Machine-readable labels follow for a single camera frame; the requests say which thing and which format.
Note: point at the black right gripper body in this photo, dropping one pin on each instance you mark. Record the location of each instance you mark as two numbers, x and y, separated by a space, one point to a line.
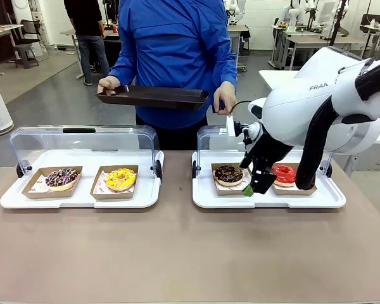
267 152

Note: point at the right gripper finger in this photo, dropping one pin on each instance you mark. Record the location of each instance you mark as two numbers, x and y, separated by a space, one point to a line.
245 162
263 182

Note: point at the plain chocolate glazed donut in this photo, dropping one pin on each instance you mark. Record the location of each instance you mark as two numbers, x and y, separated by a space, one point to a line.
223 177

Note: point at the cardboard donut box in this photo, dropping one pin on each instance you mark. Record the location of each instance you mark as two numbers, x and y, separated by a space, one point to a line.
307 191
220 192
96 194
31 190

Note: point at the dark brown serving tray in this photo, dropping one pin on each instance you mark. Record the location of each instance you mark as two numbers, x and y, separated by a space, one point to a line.
155 96

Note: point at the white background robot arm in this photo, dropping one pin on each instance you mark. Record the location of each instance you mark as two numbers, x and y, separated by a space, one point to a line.
293 14

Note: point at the person's right forearm blue sleeve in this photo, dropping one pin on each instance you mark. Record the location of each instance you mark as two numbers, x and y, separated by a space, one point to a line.
120 68

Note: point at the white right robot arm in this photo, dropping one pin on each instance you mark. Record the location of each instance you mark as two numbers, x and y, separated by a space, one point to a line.
291 107

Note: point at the person's left forearm blue sleeve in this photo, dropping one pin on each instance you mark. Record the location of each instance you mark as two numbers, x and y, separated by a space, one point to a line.
229 66

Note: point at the red glazed donut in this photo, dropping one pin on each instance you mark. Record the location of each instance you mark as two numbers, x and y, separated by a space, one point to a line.
283 175

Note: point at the yellow donut with sprinkles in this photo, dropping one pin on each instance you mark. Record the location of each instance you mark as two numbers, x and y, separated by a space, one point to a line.
117 182

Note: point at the person in blue jacket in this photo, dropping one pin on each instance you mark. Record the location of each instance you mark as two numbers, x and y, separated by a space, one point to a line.
177 47

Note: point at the chocolate donut with coloured sprinkles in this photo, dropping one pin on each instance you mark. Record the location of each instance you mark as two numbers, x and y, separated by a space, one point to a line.
61 179

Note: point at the person's left hand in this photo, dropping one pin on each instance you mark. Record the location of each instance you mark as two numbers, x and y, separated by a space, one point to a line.
225 96

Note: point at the person's right hand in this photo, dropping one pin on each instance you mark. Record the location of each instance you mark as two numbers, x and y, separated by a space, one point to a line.
108 85

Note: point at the white printed paper liner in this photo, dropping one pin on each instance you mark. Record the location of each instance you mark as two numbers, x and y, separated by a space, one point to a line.
40 185
280 187
231 188
100 187

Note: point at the right white display tray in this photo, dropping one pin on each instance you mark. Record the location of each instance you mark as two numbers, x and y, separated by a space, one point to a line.
266 201

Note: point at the white display tray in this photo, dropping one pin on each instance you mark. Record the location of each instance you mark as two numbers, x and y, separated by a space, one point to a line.
82 202
266 201

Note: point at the clear display case lid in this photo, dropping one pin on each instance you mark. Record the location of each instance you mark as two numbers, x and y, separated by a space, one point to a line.
212 139
82 139

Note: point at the white table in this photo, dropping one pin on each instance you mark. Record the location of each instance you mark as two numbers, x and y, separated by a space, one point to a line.
278 79

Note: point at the long grey workbench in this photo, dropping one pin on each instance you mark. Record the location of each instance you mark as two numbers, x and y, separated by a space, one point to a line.
320 41

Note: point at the left white display tray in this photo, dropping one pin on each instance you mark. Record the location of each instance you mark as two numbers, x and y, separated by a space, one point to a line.
82 202

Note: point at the bystander in black top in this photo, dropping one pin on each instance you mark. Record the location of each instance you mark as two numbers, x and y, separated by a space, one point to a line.
85 22

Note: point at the dark office chair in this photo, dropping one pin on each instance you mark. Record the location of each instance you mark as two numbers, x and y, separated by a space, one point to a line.
28 49

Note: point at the grey desk with bag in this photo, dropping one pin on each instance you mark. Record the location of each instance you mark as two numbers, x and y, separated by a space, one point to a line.
3 30

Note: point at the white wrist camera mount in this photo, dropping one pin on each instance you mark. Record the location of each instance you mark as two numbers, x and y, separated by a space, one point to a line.
231 126

